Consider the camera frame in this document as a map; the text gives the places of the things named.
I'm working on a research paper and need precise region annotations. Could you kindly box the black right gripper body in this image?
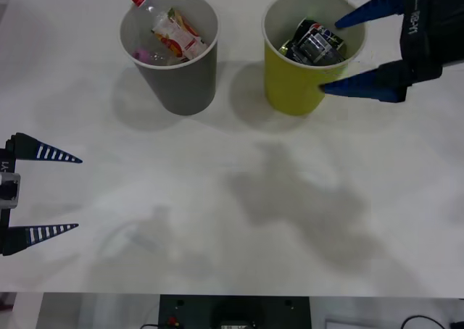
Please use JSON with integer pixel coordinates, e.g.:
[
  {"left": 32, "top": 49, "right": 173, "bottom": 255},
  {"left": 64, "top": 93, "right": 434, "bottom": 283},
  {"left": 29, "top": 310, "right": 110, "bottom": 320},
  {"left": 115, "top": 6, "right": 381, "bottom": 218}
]
[{"left": 398, "top": 0, "right": 451, "bottom": 88}]

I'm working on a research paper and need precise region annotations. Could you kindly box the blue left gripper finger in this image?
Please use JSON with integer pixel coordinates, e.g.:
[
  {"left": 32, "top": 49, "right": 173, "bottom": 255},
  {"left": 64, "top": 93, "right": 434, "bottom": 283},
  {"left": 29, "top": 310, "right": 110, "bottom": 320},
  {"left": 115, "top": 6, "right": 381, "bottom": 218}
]
[
  {"left": 4, "top": 132, "right": 83, "bottom": 165},
  {"left": 1, "top": 222, "right": 80, "bottom": 257}
]

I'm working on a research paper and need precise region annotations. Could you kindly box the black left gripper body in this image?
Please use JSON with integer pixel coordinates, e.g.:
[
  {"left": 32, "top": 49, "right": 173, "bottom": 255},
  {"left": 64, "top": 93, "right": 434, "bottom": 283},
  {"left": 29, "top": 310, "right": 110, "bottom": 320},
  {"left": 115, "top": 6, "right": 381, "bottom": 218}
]
[{"left": 0, "top": 147, "right": 17, "bottom": 256}]

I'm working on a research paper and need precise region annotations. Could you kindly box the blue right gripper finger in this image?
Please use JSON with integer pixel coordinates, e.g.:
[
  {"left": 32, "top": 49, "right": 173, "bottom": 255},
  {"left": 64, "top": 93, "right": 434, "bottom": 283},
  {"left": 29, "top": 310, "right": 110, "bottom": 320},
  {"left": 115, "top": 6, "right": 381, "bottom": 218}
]
[
  {"left": 334, "top": 0, "right": 418, "bottom": 30},
  {"left": 320, "top": 59, "right": 413, "bottom": 104}
]

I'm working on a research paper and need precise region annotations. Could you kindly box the red-capped clear plastic bottle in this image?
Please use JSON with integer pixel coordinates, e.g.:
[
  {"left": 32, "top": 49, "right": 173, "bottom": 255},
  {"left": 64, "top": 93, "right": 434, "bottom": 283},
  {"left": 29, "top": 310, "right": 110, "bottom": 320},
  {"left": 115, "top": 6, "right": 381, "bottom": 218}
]
[{"left": 130, "top": 0, "right": 209, "bottom": 64}]

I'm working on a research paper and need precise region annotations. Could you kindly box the black and silver can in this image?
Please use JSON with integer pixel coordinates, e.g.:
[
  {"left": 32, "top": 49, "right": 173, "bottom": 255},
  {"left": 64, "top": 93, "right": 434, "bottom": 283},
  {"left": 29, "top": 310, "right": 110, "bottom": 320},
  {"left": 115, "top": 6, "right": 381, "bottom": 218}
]
[{"left": 296, "top": 32, "right": 346, "bottom": 67}]

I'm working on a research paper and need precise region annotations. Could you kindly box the yellow-green plastic bin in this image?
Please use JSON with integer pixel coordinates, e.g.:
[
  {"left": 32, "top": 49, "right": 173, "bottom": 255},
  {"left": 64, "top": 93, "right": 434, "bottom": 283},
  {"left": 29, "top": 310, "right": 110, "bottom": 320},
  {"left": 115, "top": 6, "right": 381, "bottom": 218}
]
[{"left": 262, "top": 0, "right": 368, "bottom": 117}]

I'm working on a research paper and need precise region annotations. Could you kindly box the dark crushed can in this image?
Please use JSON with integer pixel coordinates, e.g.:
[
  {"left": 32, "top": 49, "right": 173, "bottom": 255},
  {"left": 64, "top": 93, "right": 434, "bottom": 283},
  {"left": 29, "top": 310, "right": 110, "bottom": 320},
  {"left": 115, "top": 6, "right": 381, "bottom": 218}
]
[{"left": 278, "top": 41, "right": 302, "bottom": 60}]

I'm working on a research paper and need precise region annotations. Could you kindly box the pink-capped clear plastic bottle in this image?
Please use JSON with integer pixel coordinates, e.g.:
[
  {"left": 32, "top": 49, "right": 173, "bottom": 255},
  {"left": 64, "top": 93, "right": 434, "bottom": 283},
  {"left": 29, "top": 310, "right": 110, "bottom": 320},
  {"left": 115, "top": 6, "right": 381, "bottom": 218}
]
[{"left": 132, "top": 46, "right": 171, "bottom": 66}]

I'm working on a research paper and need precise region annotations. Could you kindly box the grey plastic bin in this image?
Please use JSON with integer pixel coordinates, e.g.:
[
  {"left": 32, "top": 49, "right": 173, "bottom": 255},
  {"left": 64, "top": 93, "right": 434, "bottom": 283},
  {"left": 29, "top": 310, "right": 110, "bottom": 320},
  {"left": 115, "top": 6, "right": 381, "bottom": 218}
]
[{"left": 120, "top": 0, "right": 221, "bottom": 116}]

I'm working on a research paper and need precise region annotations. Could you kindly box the black robot torso base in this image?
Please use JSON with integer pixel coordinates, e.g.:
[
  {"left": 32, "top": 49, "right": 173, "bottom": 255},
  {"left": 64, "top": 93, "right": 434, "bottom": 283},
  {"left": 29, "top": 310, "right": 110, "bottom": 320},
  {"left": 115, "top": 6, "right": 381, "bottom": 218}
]
[{"left": 158, "top": 294, "right": 311, "bottom": 329}]

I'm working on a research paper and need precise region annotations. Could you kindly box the black floor cable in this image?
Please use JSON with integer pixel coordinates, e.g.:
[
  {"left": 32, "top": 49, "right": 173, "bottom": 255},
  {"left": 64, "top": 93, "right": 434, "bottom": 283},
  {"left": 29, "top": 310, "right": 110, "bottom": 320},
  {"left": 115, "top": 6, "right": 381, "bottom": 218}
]
[{"left": 401, "top": 315, "right": 449, "bottom": 329}]

